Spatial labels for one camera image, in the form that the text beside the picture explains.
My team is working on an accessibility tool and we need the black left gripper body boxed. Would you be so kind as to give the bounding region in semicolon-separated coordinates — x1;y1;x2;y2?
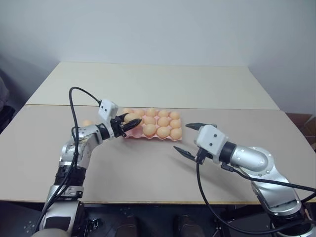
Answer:
110;118;127;138

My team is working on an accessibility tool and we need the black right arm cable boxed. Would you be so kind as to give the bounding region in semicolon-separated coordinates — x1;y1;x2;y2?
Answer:
220;163;316;203

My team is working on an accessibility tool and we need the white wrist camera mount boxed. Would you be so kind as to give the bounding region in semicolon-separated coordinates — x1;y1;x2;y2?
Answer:
97;98;119;124
193;124;231;164

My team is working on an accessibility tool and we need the dark rounded shape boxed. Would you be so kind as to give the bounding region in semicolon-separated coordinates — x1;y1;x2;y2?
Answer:
173;214;196;237
118;214;138;237

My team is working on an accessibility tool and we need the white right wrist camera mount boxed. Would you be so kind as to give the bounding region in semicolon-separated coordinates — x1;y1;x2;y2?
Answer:
193;124;231;164

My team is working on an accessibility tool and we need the dark object beside table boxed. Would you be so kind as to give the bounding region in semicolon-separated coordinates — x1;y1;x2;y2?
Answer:
0;53;16;129

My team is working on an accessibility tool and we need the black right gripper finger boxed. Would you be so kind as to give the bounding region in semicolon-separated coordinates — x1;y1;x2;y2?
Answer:
173;146;198;162
185;121;218;132

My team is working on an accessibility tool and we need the pink egg tray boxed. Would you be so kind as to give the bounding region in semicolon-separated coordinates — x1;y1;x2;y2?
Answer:
122;108;183;142

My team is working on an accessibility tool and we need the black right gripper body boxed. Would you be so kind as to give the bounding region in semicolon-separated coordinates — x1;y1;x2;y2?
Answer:
194;147;213;165

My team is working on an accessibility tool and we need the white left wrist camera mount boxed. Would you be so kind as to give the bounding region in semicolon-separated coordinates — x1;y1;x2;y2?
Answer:
97;98;119;124

